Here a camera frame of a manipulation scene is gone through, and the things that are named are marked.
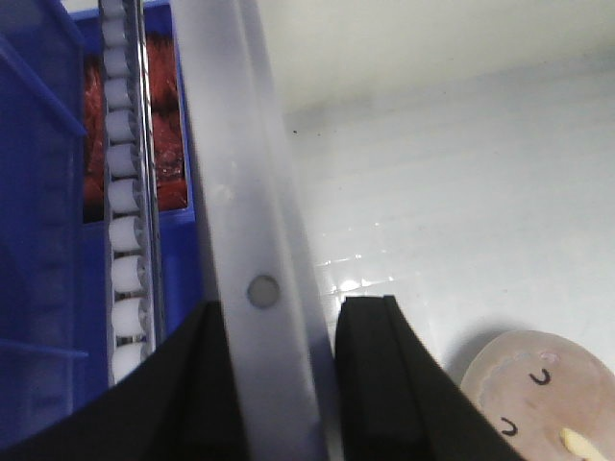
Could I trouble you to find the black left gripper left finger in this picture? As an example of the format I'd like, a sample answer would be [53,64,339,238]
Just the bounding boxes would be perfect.
[1,302,249,460]

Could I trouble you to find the red items in bin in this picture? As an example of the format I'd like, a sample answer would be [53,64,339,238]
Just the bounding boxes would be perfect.
[83,33,188,223]

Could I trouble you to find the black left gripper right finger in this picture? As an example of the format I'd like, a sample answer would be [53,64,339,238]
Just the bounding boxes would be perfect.
[334,296,521,460]

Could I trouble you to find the white roller track left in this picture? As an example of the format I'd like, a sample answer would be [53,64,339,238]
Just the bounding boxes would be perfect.
[98,1,166,386]

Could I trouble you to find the purple round plush toy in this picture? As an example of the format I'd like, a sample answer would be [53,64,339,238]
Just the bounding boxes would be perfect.
[460,330,614,460]

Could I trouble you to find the white plastic Totelife tote box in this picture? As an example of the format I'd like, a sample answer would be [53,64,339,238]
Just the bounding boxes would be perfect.
[171,1,614,460]

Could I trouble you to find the blue bin upper left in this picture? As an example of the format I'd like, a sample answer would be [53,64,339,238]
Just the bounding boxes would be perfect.
[1,1,86,447]

